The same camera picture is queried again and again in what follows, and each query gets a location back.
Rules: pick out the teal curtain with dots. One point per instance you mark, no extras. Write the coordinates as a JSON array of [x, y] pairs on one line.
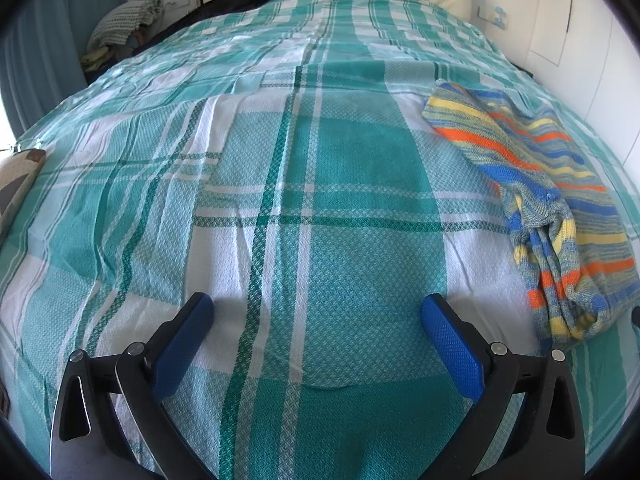
[[35, 60]]

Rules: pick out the checked cloth pile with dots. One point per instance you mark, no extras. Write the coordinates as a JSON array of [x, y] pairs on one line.
[[125, 22]]

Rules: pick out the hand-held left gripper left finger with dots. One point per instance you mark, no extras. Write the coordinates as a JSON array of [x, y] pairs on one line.
[[182, 345]]

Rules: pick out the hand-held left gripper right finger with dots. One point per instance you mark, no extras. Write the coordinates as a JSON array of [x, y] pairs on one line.
[[452, 350]]

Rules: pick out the black garment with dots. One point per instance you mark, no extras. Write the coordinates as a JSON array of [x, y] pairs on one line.
[[220, 5]]

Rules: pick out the beige patterned cushion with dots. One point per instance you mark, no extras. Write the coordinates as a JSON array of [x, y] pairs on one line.
[[17, 185]]

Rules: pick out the teal plaid blanket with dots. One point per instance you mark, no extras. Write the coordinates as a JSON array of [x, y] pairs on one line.
[[300, 185]]

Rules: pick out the yellow green folded cloth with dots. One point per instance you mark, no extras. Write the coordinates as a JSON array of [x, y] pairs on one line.
[[95, 57]]

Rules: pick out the striped knit sweater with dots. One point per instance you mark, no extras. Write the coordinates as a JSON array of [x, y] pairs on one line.
[[550, 160]]

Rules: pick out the wall switch panel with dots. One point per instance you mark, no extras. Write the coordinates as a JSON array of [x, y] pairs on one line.
[[495, 15]]

